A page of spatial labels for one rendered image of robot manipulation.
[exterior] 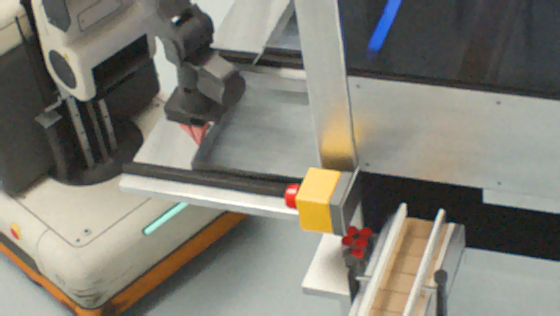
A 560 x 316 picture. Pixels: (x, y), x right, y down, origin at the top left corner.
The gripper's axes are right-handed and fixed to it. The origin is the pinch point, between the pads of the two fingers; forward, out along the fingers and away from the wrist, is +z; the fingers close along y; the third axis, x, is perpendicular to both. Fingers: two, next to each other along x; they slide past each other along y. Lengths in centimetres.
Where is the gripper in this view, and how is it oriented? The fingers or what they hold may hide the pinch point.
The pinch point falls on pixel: (200, 140)
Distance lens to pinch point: 203.7
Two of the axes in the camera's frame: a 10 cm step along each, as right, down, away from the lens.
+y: 9.3, 2.2, -2.9
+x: 3.6, -6.6, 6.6
